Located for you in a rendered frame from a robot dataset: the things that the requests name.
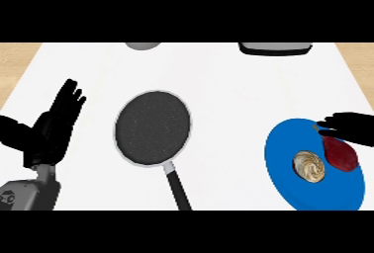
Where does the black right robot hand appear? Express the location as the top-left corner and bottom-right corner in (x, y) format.
(316, 112), (374, 148)

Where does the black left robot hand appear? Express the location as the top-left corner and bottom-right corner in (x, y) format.
(0, 78), (88, 169)

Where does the cupcake with cream swirl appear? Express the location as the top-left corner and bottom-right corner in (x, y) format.
(292, 150), (327, 184)

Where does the blue plate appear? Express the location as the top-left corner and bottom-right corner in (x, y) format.
(264, 118), (367, 211)

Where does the dark frying pan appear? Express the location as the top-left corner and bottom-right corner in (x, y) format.
(113, 90), (194, 211)

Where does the dark red vegetable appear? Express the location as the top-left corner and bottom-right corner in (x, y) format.
(313, 124), (361, 173)

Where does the grey and black appliance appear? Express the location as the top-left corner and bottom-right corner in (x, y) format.
(237, 42), (314, 57)

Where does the grey round object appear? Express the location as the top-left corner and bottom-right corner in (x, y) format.
(125, 42), (163, 51)

